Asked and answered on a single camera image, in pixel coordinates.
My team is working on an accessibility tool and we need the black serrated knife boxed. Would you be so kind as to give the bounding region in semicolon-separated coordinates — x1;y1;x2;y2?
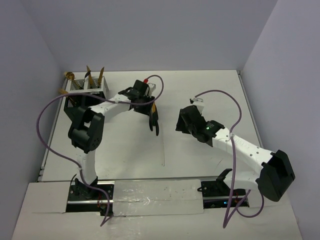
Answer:
148;112;153;131

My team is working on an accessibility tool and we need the gold knife black handle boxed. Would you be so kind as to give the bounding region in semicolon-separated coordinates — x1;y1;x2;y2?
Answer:
151;102;159;126

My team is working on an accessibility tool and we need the gold spoon green handle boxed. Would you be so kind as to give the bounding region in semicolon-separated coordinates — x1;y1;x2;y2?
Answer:
64;71;81;89

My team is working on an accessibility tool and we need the gold fork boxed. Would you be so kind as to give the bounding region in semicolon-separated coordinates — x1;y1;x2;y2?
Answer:
57;87;76;105

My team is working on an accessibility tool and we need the gold knife green handle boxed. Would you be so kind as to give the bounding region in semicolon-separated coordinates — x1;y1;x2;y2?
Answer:
86;65;95;89

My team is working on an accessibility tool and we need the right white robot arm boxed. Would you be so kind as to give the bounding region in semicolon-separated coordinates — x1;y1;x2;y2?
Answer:
176;105;296;202

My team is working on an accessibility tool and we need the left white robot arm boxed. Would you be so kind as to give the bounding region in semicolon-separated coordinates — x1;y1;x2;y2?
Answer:
68;79;160;199

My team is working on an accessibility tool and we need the clear glass straw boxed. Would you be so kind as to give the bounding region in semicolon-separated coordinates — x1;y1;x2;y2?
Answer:
160;122;165;167

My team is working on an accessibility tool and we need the black utensil caddy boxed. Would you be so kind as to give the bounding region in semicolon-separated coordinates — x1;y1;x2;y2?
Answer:
63;92;103;121

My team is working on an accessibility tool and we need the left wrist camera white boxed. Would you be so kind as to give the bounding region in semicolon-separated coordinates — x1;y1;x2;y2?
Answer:
143;79;156;97

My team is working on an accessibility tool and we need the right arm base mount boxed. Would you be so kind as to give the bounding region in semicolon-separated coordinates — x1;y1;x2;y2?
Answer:
197;180;247;209

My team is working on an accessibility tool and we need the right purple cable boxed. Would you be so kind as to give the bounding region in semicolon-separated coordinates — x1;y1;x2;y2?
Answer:
194;89;266;230

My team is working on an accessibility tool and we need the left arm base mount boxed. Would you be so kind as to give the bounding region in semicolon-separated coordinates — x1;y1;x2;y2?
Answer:
65;175;115;217

